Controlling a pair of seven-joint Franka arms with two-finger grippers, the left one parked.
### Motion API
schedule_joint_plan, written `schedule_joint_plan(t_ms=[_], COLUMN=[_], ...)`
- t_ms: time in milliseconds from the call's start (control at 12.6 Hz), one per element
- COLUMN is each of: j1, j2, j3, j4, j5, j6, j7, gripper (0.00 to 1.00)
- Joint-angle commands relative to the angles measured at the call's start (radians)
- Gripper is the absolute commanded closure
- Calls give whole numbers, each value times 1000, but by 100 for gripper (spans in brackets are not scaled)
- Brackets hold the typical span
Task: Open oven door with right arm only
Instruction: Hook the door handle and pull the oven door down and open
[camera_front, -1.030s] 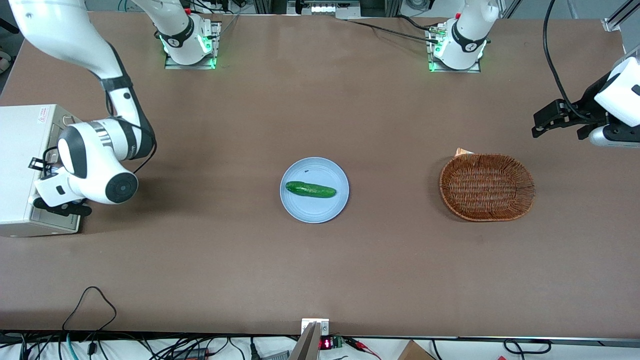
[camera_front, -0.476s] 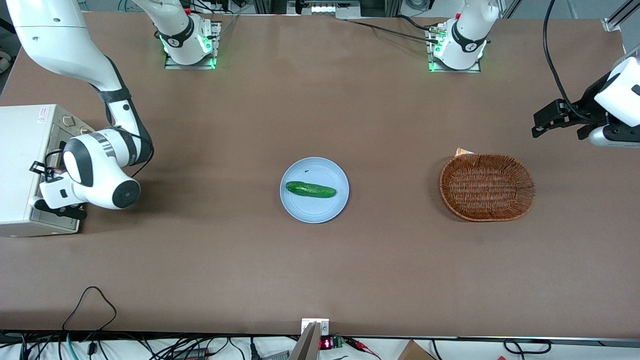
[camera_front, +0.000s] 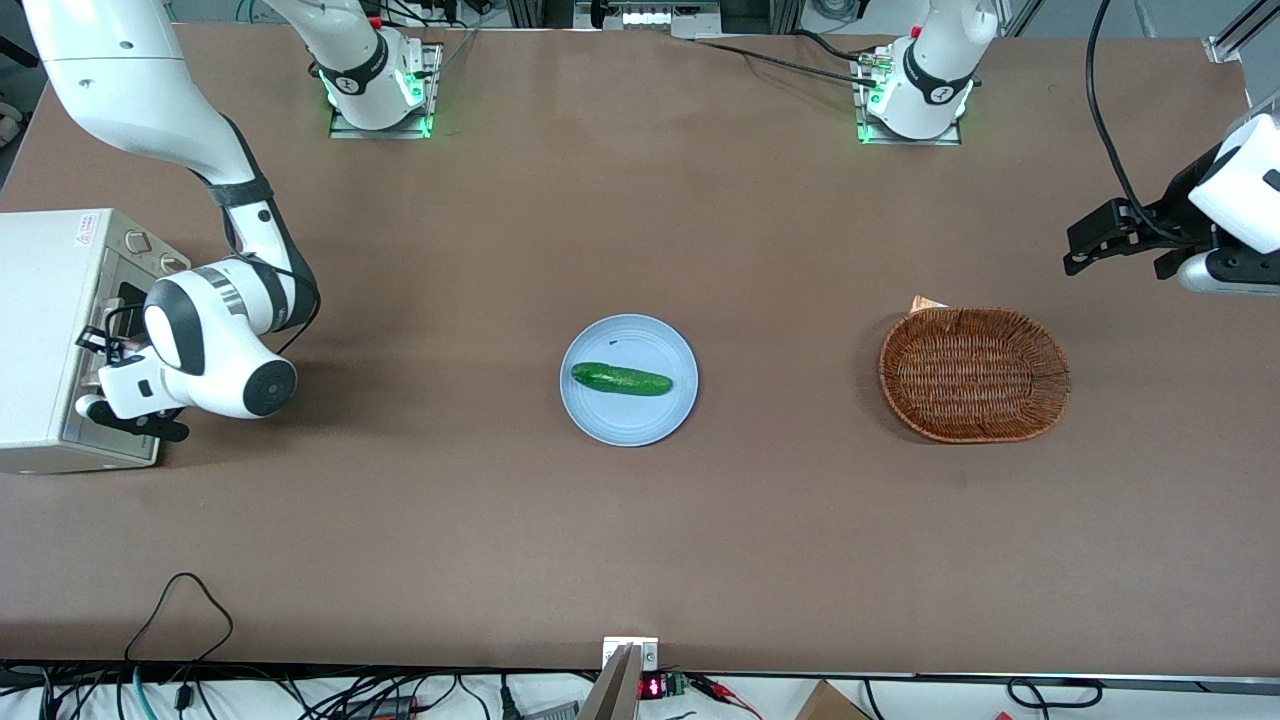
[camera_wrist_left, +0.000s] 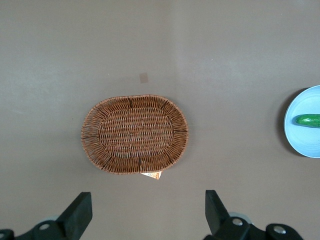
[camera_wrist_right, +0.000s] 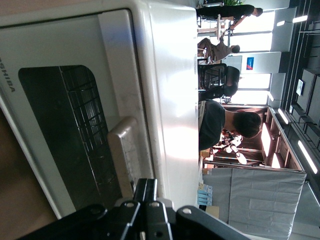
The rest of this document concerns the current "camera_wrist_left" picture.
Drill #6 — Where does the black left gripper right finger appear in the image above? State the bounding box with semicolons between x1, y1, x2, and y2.
204;189;304;240

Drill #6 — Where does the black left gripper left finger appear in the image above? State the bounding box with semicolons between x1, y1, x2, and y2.
14;191;94;240

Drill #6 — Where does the orange paper basket tag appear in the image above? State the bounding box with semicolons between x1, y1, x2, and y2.
140;170;163;181

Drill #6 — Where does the brown wicker basket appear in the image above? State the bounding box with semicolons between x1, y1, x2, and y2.
80;94;190;176

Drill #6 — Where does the light blue plate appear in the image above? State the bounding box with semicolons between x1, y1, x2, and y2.
279;84;320;159

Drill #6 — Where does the green cucumber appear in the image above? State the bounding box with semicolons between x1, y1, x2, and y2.
294;113;320;129

